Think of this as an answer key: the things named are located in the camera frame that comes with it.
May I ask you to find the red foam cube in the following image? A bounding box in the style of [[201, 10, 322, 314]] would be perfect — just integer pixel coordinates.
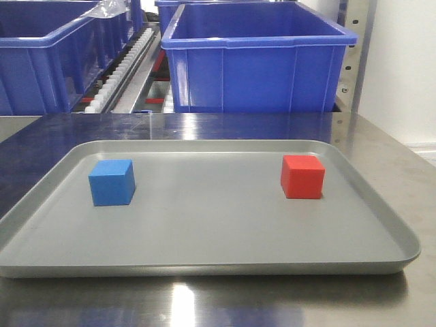
[[281, 155, 326, 200]]

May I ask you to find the blue foam cube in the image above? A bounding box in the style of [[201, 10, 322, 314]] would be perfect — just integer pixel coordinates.
[[88, 159, 136, 206]]

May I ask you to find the grey metal tray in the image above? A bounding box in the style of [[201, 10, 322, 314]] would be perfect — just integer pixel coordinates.
[[1, 140, 421, 278]]

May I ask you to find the right blue plastic bin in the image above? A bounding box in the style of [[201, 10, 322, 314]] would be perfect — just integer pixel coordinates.
[[161, 1, 358, 113]]

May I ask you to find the blue plastic bin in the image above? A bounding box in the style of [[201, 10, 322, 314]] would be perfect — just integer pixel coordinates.
[[1, 1, 143, 116], [155, 1, 309, 38], [161, 1, 358, 113]]

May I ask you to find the rear blue plastic bin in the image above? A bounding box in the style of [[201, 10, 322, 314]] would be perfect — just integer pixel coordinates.
[[155, 1, 309, 38]]

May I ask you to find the clear plastic bag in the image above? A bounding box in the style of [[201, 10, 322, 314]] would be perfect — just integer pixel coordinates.
[[81, 0, 130, 19]]

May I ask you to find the left blue plastic bin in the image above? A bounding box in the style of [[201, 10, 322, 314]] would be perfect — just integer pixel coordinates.
[[1, 1, 143, 116]]

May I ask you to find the white roller conveyor rail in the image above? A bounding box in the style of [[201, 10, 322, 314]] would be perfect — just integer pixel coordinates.
[[84, 28, 155, 114]]

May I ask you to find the perforated metal shelf post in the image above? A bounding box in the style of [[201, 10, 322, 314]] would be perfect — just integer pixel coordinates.
[[336, 0, 377, 112]]

